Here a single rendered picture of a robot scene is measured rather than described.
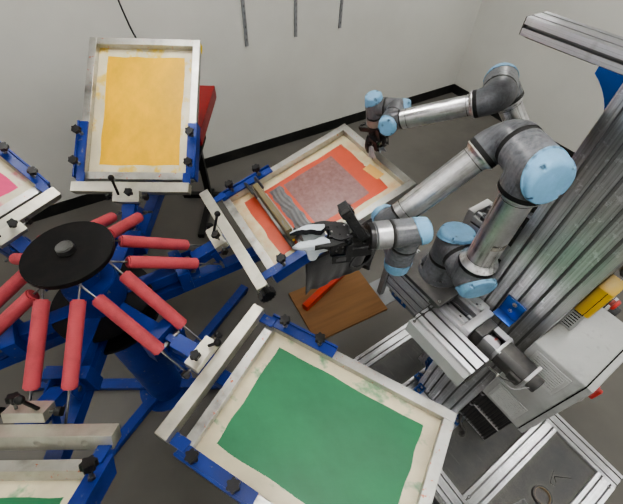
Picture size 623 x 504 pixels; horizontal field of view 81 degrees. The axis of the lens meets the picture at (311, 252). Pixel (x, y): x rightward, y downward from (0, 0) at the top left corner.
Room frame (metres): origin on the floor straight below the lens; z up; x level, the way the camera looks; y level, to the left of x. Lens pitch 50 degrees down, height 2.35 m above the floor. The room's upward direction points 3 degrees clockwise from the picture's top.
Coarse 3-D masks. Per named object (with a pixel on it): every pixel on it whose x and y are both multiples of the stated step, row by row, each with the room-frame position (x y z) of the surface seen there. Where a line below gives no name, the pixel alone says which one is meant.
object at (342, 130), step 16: (336, 128) 1.80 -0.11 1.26; (320, 144) 1.71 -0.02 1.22; (288, 160) 1.62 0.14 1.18; (384, 160) 1.52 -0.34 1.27; (272, 176) 1.55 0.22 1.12; (400, 176) 1.40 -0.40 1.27; (240, 192) 1.44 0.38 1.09; (400, 192) 1.30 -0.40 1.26; (368, 208) 1.24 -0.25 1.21; (240, 224) 1.23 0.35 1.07; (256, 240) 1.13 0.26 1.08
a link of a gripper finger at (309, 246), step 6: (312, 240) 0.60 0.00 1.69; (318, 240) 0.60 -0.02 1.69; (324, 240) 0.60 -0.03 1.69; (294, 246) 0.58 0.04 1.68; (300, 246) 0.58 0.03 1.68; (306, 246) 0.58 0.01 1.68; (312, 246) 0.58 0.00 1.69; (306, 252) 0.58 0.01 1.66; (312, 252) 0.58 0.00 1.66; (318, 252) 0.59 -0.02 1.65; (312, 258) 0.58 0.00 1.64
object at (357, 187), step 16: (352, 176) 1.48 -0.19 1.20; (368, 176) 1.47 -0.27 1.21; (320, 192) 1.40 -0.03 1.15; (336, 192) 1.39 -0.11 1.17; (352, 192) 1.38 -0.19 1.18; (368, 192) 1.36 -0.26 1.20; (304, 208) 1.31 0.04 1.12; (320, 208) 1.30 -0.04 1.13; (336, 208) 1.29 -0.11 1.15; (272, 224) 1.24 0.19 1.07; (272, 240) 1.15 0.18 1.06
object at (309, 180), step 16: (320, 160) 1.62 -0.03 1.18; (336, 160) 1.61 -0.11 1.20; (352, 160) 1.59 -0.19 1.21; (288, 176) 1.54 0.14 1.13; (304, 176) 1.52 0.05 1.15; (320, 176) 1.51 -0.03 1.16; (336, 176) 1.49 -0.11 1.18; (288, 192) 1.43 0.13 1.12; (304, 192) 1.42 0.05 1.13; (256, 208) 1.35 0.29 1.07
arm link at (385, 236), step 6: (372, 222) 0.68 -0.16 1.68; (378, 222) 0.66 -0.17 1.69; (384, 222) 0.66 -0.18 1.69; (390, 222) 0.66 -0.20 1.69; (378, 228) 0.64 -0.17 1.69; (384, 228) 0.64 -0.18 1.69; (390, 228) 0.64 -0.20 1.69; (378, 234) 0.63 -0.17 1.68; (384, 234) 0.63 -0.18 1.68; (390, 234) 0.63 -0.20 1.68; (378, 240) 0.62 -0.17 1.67; (384, 240) 0.62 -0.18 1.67; (390, 240) 0.62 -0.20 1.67; (378, 246) 0.61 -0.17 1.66; (384, 246) 0.62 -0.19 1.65; (390, 246) 0.62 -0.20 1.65
